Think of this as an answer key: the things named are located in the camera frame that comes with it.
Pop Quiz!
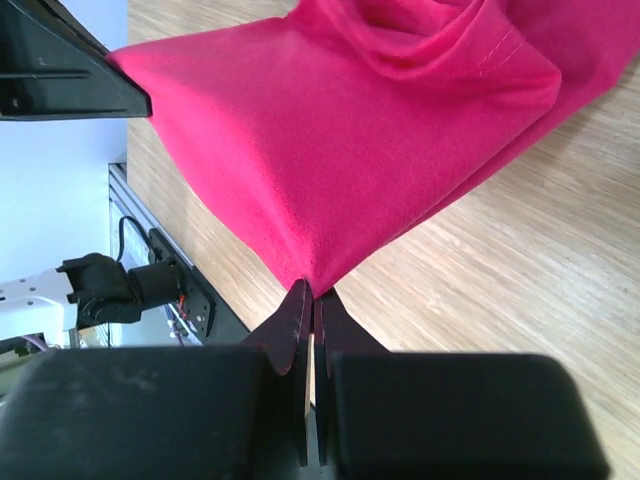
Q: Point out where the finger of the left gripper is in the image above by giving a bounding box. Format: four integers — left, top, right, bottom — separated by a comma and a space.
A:
1, 0, 151, 121

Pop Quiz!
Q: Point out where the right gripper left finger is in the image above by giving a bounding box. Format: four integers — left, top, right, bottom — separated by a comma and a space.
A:
1, 280, 313, 479

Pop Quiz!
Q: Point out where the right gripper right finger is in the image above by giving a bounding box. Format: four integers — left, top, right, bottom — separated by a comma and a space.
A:
313, 293, 611, 479

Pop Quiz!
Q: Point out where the pink red t shirt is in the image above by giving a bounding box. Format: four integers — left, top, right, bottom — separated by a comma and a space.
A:
109, 1, 639, 295

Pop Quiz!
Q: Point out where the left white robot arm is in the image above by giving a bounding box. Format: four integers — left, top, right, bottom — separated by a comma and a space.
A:
1, 1, 185, 342

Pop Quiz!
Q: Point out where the aluminium rail frame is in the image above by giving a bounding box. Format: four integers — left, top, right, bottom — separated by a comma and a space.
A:
108, 163, 193, 268

